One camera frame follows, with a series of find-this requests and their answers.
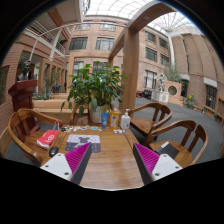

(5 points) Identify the black notebook on chair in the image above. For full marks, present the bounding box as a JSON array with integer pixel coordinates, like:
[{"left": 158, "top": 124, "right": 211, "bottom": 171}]
[{"left": 156, "top": 142, "right": 179, "bottom": 159}]

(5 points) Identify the clear pump sanitizer bottle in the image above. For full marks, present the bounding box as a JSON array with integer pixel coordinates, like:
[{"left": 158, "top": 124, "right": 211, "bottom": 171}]
[{"left": 120, "top": 110, "right": 130, "bottom": 130}]

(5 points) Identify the large green potted plant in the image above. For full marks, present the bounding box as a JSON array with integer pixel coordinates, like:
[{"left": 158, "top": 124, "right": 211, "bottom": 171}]
[{"left": 66, "top": 61, "right": 127, "bottom": 124}]

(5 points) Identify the yellow orange bottle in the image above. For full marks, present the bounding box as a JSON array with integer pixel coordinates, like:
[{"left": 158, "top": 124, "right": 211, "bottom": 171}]
[{"left": 110, "top": 108, "right": 119, "bottom": 129}]

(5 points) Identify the wooden pergola post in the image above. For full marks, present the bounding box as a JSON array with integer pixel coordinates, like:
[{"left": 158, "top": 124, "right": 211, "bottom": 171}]
[{"left": 119, "top": 29, "right": 139, "bottom": 113}]

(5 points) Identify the blue tube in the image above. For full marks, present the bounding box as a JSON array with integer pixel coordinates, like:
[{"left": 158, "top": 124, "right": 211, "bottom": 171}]
[{"left": 101, "top": 112, "right": 108, "bottom": 129}]

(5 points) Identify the white statue on pedestal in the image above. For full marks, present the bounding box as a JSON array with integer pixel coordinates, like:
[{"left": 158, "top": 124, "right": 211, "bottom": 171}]
[{"left": 151, "top": 73, "right": 169, "bottom": 105}]

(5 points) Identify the black computer mouse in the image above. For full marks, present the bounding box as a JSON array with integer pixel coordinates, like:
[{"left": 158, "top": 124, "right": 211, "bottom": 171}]
[{"left": 49, "top": 146, "right": 59, "bottom": 157}]

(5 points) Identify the wooden chair back right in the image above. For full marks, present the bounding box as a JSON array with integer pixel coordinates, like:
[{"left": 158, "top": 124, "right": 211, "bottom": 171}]
[{"left": 128, "top": 102, "right": 173, "bottom": 137}]

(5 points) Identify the dark bust statue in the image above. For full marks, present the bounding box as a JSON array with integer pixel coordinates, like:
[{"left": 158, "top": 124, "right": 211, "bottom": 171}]
[{"left": 17, "top": 60, "right": 30, "bottom": 81}]

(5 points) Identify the wooden chair front left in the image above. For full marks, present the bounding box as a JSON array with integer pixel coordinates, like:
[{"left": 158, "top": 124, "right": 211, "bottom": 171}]
[{"left": 0, "top": 111, "right": 51, "bottom": 167}]

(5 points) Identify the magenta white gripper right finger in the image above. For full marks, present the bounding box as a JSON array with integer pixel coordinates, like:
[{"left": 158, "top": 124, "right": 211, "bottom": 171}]
[{"left": 133, "top": 143, "right": 182, "bottom": 184}]

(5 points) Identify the wooden chair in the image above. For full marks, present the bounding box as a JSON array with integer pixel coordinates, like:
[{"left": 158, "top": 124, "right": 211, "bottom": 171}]
[
  {"left": 144, "top": 120, "right": 208, "bottom": 168},
  {"left": 128, "top": 102, "right": 173, "bottom": 137},
  {"left": 18, "top": 108, "right": 63, "bottom": 136},
  {"left": 0, "top": 111, "right": 51, "bottom": 167}
]

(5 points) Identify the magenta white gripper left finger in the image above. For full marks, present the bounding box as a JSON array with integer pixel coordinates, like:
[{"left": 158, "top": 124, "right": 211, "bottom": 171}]
[{"left": 41, "top": 143, "right": 92, "bottom": 185}]

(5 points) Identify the wooden chair front right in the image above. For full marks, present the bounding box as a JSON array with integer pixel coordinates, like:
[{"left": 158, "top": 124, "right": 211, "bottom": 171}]
[{"left": 144, "top": 120, "right": 208, "bottom": 168}]

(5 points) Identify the wooden chair back left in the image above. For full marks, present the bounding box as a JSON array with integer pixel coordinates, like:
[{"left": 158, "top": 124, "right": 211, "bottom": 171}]
[{"left": 18, "top": 108, "right": 63, "bottom": 136}]

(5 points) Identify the dark red wooden podium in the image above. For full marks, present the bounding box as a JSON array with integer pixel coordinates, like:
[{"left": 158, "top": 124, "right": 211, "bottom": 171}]
[{"left": 8, "top": 79, "right": 37, "bottom": 112}]

